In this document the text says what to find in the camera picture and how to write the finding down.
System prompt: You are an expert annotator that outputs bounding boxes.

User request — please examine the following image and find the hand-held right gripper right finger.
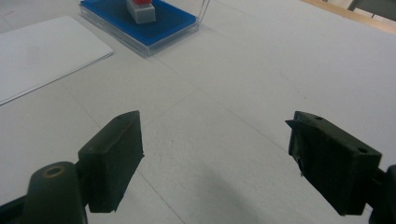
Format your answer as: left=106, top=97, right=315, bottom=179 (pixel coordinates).
left=285, top=110, right=383, bottom=217

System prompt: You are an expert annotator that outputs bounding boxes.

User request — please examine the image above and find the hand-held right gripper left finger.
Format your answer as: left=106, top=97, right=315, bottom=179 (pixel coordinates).
left=78, top=110, right=145, bottom=214

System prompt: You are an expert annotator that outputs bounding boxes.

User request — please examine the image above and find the clear case blue ink pad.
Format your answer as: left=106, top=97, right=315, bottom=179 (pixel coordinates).
left=78, top=0, right=212, bottom=58

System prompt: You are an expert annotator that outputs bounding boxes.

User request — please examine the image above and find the red and grey stamp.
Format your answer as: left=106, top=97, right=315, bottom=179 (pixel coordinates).
left=125, top=0, right=157, bottom=25

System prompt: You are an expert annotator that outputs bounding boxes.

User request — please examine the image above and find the white paper sheet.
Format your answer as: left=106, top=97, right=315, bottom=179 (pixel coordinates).
left=0, top=15, right=114, bottom=106

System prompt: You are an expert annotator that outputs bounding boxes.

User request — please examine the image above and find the white table cover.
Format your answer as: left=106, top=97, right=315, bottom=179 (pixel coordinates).
left=0, top=0, right=396, bottom=224

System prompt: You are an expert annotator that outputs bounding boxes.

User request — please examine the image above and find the wooden table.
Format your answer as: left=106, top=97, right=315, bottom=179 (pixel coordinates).
left=300, top=0, right=396, bottom=35

